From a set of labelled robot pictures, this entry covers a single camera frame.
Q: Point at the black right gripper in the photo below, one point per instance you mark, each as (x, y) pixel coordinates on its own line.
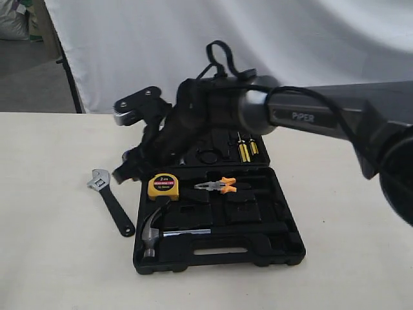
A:
(165, 140)

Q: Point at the adjustable wrench black handle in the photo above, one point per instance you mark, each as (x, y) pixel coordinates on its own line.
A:
(100, 183)

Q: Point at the claw hammer black grip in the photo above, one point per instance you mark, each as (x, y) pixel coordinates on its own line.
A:
(151, 235)

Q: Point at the black electrical tape roll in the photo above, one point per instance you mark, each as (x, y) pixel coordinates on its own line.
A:
(126, 157)

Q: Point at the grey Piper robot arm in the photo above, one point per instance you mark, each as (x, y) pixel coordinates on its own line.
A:
(376, 118)

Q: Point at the black plastic tool case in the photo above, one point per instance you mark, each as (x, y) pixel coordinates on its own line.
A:
(259, 199)

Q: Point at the yellow tape measure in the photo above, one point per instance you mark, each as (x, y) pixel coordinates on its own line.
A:
(163, 184)

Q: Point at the small yellow black screwdriver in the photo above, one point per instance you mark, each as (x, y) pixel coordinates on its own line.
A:
(253, 145)

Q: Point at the white backdrop cloth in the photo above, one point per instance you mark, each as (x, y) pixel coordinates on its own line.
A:
(115, 48)

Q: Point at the black backdrop stand pole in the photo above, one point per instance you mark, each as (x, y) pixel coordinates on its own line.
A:
(79, 109)

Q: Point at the green white box background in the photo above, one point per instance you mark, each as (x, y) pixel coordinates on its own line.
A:
(33, 25)

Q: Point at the grey sack in background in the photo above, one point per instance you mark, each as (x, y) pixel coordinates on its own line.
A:
(13, 21)

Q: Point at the orange handled pliers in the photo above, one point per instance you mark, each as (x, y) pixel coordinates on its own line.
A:
(224, 185)

